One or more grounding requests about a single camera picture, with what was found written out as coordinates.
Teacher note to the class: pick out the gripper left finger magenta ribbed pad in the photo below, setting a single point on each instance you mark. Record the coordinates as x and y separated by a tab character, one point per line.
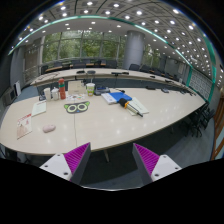
69	166

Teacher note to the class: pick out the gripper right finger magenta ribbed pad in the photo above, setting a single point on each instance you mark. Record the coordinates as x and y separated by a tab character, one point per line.
152	166

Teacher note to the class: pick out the owl face mouse pad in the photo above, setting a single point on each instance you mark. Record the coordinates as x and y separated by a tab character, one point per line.
77	107

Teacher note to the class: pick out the black office chair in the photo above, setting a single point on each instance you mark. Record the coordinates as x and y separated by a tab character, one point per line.
200	119

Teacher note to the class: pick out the red and white leaflet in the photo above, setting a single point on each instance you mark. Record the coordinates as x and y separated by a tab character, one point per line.
24	126

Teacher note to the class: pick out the white papers under umbrella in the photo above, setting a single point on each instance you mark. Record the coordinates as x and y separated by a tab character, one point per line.
138	105

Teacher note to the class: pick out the white paper sheet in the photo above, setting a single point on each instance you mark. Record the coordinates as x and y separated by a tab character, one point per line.
38	108

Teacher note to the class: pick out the colourful printed card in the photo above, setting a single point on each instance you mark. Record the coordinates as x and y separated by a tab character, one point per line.
75	97

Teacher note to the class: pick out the black yellow folding umbrella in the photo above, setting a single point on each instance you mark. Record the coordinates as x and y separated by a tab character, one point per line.
126	104

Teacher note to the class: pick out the clear lidded cup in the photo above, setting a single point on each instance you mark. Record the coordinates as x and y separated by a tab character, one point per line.
55	94

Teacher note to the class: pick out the white book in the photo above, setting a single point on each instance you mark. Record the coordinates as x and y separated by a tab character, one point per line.
109	99

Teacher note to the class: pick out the blue folder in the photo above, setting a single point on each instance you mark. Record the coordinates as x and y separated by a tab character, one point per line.
118	95

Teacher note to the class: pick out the beige paper bag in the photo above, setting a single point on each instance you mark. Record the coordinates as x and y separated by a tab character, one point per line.
76	87

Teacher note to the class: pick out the white paper cup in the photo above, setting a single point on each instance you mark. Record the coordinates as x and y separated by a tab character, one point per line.
47	94

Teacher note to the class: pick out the dark blue box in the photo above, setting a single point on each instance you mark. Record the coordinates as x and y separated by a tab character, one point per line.
101	90

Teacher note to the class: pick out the green white drink cup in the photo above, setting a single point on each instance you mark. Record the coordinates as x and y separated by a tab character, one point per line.
90	87

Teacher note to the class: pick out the grey round pillar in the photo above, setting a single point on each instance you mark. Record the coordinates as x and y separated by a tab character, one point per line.
134	48

